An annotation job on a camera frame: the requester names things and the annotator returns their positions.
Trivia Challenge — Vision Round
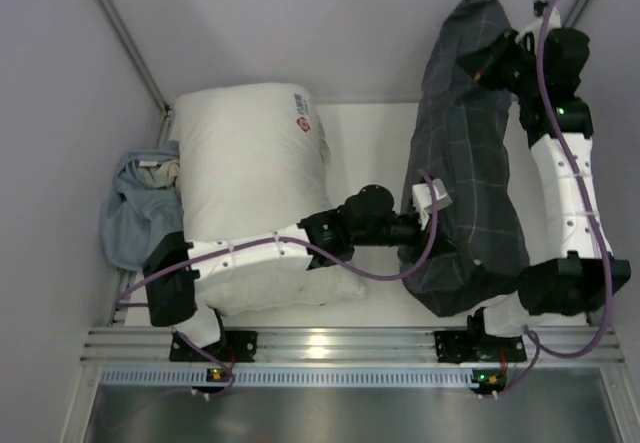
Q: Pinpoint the white bare pillow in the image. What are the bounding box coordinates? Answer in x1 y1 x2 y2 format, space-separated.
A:
174 83 365 315

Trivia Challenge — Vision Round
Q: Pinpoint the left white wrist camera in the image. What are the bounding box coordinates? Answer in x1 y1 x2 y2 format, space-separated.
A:
411 179 452 230

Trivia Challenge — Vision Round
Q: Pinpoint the dark grey checked pillowcase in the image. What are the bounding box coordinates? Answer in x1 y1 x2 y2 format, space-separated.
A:
401 0 529 318

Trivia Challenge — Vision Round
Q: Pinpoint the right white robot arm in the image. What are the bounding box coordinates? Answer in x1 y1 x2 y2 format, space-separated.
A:
458 28 631 337

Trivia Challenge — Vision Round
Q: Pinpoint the light blue crumpled cloth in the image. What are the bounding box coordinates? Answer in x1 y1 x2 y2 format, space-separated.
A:
99 140 183 272

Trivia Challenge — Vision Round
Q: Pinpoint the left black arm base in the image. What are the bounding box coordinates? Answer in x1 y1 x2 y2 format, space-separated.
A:
169 330 258 363

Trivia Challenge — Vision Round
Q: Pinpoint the aluminium rail beam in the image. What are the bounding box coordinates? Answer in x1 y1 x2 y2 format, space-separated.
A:
79 326 626 364

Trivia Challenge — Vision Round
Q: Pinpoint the left aluminium frame post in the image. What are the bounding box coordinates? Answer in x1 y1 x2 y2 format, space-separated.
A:
94 0 170 116

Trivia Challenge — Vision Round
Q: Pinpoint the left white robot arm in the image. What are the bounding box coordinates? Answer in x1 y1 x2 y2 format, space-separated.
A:
142 183 438 348

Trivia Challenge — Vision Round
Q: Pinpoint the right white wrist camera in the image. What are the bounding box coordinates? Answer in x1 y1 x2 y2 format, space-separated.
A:
516 0 562 41

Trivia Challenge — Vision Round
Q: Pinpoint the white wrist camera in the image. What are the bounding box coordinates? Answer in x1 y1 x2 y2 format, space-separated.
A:
411 179 452 230
516 0 562 41

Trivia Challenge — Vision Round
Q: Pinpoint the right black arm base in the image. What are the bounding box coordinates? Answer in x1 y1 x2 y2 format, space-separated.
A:
433 330 527 364

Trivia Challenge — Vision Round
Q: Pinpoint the grey slotted cable duct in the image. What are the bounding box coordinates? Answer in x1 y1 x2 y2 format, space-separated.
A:
101 366 505 388

